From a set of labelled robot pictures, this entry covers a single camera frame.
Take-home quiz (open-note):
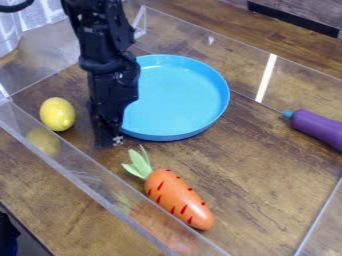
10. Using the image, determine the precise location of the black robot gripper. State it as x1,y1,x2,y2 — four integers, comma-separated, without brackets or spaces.
88,63,140,147

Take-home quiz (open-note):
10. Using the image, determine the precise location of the yellow toy lemon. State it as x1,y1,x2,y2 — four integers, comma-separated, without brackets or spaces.
39,97,76,132

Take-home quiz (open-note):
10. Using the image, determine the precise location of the blue plastic plate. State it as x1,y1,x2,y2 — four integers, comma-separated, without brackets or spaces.
122,54,230,141

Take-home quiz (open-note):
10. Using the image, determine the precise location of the orange toy carrot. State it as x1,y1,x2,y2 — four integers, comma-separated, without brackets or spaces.
122,147,214,230

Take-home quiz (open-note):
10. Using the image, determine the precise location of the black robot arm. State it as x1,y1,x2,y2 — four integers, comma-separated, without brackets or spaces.
62,0,140,147

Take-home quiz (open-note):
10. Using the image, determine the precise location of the purple toy eggplant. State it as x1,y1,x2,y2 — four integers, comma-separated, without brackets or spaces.
282,109,342,152

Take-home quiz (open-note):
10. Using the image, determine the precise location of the clear acrylic barrier wall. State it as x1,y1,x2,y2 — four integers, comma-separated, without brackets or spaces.
0,98,231,256

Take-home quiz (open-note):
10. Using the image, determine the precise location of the clear acrylic triangular bracket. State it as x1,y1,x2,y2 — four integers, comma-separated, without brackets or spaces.
132,6,147,39

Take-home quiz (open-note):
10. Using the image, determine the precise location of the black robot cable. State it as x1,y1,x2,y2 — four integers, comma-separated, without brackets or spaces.
0,0,36,14

